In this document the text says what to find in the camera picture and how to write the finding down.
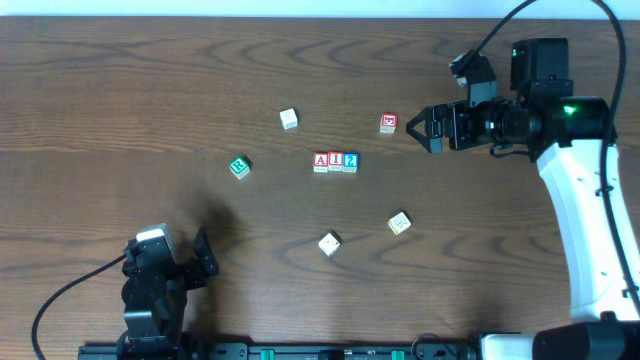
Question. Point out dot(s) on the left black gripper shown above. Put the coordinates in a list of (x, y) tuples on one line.
[(187, 267)]

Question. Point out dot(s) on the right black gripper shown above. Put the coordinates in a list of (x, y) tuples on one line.
[(454, 127)]

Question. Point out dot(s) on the red letter I block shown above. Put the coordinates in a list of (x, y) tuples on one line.
[(335, 161)]

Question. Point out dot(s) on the red letter A block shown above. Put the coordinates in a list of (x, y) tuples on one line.
[(320, 162)]

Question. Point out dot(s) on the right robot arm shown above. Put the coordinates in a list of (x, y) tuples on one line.
[(599, 243)]

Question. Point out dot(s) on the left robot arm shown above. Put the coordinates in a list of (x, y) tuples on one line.
[(155, 294)]

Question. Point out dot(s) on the red letter E block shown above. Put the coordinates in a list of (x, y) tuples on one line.
[(388, 123)]

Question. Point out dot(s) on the green letter R block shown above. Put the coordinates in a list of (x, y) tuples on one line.
[(240, 167)]

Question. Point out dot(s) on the white picture wooden block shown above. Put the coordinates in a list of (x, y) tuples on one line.
[(329, 244)]

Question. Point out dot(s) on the white P letter block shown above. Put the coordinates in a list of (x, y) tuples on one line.
[(288, 118)]

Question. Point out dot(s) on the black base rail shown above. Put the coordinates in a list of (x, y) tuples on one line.
[(330, 352)]

